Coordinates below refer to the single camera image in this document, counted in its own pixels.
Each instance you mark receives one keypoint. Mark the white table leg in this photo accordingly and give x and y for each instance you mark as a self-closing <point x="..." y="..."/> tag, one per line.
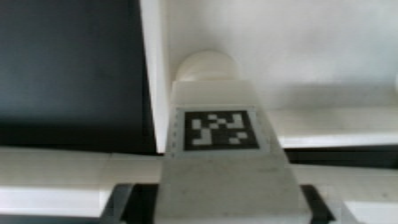
<point x="226" y="182"/>

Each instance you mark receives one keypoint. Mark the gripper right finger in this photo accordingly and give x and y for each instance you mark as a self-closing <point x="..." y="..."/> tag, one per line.
<point x="329" y="210"/>

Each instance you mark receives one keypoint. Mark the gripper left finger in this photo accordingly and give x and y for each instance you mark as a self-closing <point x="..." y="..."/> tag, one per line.
<point x="130" y="204"/>

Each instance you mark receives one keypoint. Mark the white U-shaped fence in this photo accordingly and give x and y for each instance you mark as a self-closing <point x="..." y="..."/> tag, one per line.
<point x="57" y="182"/>

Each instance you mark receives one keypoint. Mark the white square table top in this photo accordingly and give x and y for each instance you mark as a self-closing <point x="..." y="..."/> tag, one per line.
<point x="315" y="48"/>

